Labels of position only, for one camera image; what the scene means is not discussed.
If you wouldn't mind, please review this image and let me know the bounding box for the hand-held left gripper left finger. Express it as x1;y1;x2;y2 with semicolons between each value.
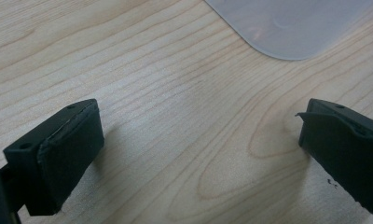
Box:
3;98;105;217

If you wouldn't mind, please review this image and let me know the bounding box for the clear plastic storage box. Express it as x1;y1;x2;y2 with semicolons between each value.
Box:
203;0;373;61

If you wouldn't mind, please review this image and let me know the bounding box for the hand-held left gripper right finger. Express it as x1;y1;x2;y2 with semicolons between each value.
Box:
295;98;373;217

